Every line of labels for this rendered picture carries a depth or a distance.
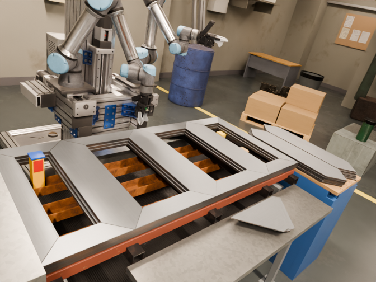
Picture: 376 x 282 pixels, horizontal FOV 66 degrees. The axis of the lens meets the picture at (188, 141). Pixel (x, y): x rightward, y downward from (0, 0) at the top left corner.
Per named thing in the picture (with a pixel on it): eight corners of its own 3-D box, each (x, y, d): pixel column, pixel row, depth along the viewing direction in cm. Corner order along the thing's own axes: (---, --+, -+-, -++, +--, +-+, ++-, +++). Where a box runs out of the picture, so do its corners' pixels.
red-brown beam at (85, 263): (292, 175, 192) (295, 168, 190) (38, 291, 91) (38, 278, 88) (281, 168, 198) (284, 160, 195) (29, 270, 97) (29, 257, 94)
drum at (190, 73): (210, 106, 526) (223, 51, 483) (181, 108, 485) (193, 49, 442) (187, 94, 568) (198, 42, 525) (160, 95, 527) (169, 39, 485)
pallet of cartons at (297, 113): (320, 134, 510) (337, 96, 480) (302, 147, 438) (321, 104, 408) (257, 108, 573) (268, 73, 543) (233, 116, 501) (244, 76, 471)
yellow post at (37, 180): (45, 192, 142) (43, 158, 134) (33, 194, 139) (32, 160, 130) (41, 186, 145) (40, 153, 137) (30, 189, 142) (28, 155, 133)
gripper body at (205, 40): (215, 46, 205) (198, 42, 208) (217, 33, 201) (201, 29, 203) (211, 48, 199) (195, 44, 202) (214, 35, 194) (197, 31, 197)
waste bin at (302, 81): (306, 107, 658) (318, 78, 628) (286, 99, 688) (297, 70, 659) (316, 105, 693) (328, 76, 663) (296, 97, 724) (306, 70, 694)
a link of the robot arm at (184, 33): (178, 37, 211) (181, 24, 207) (192, 40, 208) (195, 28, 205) (174, 37, 204) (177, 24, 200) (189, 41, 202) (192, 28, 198)
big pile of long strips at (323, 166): (361, 177, 202) (365, 170, 199) (337, 192, 176) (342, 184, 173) (268, 128, 252) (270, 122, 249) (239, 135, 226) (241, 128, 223)
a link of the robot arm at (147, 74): (142, 62, 164) (158, 65, 164) (140, 81, 168) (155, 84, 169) (140, 65, 157) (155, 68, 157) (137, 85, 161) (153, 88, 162)
